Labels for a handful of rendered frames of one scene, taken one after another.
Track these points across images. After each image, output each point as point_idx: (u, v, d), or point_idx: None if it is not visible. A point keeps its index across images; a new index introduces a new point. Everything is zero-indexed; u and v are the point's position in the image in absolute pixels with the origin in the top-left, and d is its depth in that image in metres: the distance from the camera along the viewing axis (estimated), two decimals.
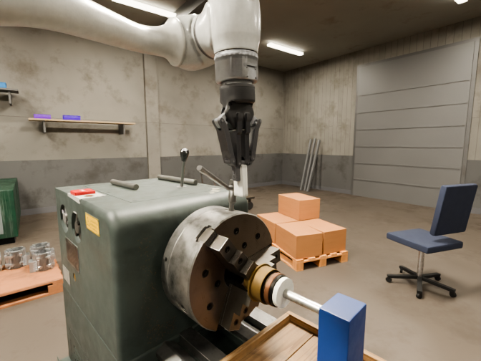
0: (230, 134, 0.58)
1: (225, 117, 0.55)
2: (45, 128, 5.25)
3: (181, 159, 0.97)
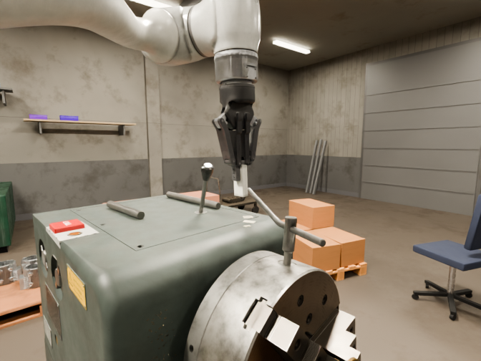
0: (230, 134, 0.58)
1: (225, 117, 0.55)
2: (41, 130, 4.99)
3: (202, 177, 0.71)
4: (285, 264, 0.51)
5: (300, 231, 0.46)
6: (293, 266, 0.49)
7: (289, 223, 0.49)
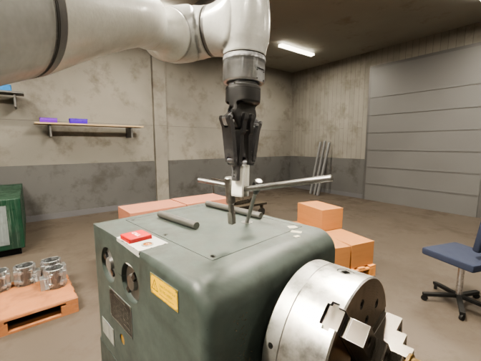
0: None
1: (232, 115, 0.56)
2: (51, 132, 5.06)
3: (253, 192, 0.79)
4: (233, 214, 0.64)
5: (216, 180, 0.66)
6: (351, 273, 0.57)
7: None
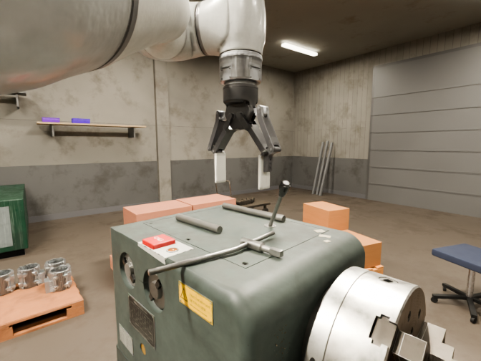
0: (230, 128, 0.63)
1: (224, 114, 0.62)
2: (54, 132, 5.03)
3: (279, 194, 0.75)
4: (270, 252, 0.60)
5: (258, 236, 0.69)
6: (395, 283, 0.53)
7: (247, 238, 0.67)
